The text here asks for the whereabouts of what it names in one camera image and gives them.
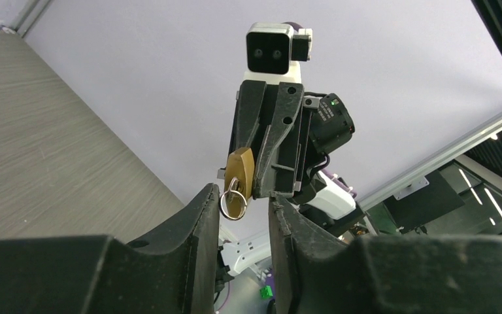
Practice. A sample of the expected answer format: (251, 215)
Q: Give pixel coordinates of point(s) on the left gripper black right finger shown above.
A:
(315, 272)

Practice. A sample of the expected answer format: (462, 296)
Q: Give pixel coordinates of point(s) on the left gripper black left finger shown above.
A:
(170, 269)

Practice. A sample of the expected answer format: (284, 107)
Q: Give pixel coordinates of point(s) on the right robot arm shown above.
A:
(324, 198)

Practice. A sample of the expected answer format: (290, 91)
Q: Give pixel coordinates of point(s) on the green toy brick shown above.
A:
(266, 292)

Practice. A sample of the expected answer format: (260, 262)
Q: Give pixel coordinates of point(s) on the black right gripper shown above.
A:
(285, 112)

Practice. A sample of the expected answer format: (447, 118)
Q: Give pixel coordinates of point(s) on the aluminium corner post right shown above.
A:
(27, 18)

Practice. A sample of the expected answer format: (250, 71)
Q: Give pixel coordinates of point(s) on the brass padlock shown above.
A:
(238, 181)

